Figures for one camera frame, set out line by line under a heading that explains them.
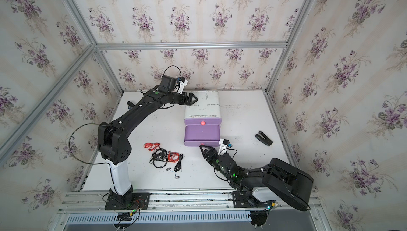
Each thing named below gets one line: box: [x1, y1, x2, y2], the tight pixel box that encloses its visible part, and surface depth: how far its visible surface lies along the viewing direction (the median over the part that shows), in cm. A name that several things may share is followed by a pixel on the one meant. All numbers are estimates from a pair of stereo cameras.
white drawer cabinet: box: [183, 90, 221, 119], surface depth 84 cm
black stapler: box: [254, 130, 274, 147], surface depth 95 cm
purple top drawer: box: [183, 117, 223, 127], surface depth 81 cm
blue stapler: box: [126, 100, 135, 110], surface depth 109 cm
